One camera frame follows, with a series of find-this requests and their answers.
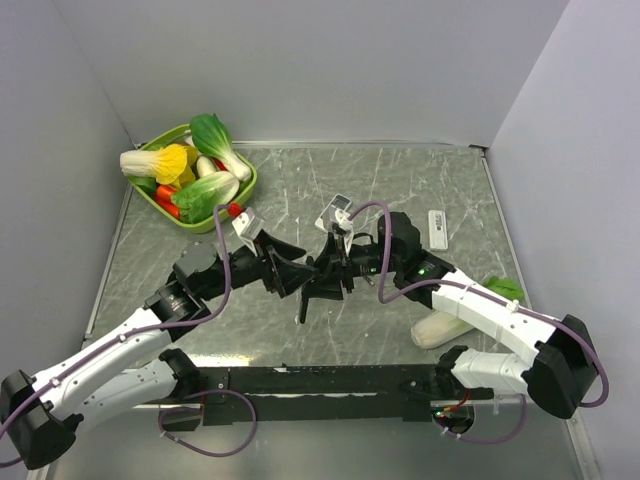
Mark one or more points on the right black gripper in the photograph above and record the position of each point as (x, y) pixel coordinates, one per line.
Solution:
(334, 265)

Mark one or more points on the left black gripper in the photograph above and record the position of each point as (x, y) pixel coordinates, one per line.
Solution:
(285, 274)

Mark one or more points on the black slim remote control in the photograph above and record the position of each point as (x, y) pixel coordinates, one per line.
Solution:
(308, 292)

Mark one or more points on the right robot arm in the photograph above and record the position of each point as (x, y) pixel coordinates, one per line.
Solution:
(550, 361)

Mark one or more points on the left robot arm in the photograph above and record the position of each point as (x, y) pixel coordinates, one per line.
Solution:
(43, 414)

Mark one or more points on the grey white remote control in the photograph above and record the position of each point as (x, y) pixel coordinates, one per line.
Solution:
(338, 201)

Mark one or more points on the green lettuce cabbage toy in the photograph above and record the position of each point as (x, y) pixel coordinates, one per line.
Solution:
(196, 202)

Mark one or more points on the white napa cabbage toy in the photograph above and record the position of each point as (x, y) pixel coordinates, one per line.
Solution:
(439, 328)

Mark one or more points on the green plastic basket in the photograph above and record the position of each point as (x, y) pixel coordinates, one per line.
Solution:
(173, 135)

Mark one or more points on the white radish toy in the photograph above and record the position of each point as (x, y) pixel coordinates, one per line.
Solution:
(205, 167)

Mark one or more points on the black base bar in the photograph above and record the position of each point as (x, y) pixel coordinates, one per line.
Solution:
(300, 393)

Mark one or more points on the orange carrot toy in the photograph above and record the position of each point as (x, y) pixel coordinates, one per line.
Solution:
(163, 197)

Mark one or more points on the yellow napa cabbage toy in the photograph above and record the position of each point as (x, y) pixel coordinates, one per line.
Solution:
(165, 165)

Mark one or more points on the green bok choy toy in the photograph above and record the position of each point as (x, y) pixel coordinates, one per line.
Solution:
(211, 137)

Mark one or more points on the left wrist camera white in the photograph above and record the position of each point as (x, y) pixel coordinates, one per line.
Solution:
(246, 222)

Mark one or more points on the aluminium rail frame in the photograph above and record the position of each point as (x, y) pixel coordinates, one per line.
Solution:
(555, 403)

